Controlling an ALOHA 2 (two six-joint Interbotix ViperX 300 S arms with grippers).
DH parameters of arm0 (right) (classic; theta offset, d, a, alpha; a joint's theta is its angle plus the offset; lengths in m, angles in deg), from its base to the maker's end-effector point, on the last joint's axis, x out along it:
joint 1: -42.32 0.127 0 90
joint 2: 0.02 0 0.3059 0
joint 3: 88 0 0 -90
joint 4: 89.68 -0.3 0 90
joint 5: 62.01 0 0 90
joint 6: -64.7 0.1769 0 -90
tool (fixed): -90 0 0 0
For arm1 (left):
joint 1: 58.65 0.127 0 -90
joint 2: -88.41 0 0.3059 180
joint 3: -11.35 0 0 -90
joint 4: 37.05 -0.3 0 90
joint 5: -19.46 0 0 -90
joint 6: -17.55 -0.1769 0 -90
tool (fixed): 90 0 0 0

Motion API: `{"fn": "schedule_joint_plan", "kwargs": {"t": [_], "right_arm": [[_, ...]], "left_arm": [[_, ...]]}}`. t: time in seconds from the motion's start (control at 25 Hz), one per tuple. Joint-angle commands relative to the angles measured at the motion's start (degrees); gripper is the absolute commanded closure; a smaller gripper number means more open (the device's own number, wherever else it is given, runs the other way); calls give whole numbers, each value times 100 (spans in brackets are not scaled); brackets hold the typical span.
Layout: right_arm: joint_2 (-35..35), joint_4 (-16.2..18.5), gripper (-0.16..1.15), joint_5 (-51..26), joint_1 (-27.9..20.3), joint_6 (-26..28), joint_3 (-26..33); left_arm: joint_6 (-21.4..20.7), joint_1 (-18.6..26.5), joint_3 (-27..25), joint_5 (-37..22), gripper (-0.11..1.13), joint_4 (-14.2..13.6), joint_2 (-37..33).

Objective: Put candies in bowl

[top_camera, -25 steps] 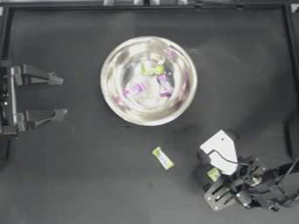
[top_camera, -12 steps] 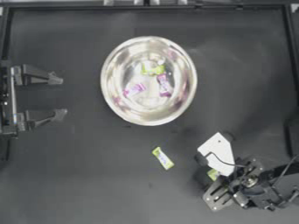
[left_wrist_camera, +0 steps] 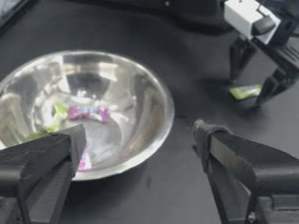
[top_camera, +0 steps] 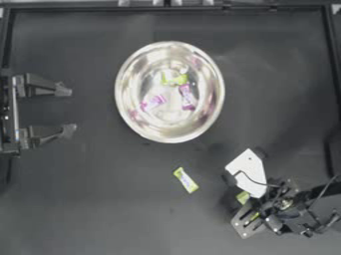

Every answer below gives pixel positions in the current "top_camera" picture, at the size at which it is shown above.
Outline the black metal frame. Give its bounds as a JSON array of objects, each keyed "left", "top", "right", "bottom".
[{"left": 0, "top": 0, "right": 341, "bottom": 88}]

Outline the steel bowl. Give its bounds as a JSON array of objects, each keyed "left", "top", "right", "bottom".
[{"left": 113, "top": 40, "right": 225, "bottom": 144}]

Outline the purple candy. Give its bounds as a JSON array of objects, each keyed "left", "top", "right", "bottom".
[
  {"left": 176, "top": 83, "right": 196, "bottom": 112},
  {"left": 137, "top": 94, "right": 168, "bottom": 113}
]

